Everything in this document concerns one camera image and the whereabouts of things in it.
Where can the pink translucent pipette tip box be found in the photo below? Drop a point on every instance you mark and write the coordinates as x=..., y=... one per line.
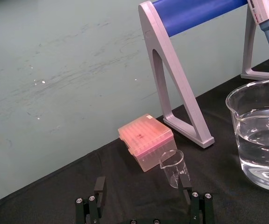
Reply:
x=141, y=137

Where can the grey pipette stand blue bar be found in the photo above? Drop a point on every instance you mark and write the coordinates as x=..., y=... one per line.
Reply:
x=186, y=93

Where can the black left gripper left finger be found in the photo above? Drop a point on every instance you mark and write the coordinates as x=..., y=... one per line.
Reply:
x=100, y=186

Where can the small clear glass beaker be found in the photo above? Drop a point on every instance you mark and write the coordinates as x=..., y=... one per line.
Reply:
x=172, y=168

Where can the large glass beaker with water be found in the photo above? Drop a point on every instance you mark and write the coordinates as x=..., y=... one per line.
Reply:
x=260, y=149

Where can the black table cloth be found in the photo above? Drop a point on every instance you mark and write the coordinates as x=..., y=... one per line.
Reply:
x=55, y=198

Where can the white and blue pipette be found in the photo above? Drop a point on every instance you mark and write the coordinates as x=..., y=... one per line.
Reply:
x=268, y=30

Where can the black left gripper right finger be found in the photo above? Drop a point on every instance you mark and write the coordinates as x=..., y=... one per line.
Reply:
x=185, y=180

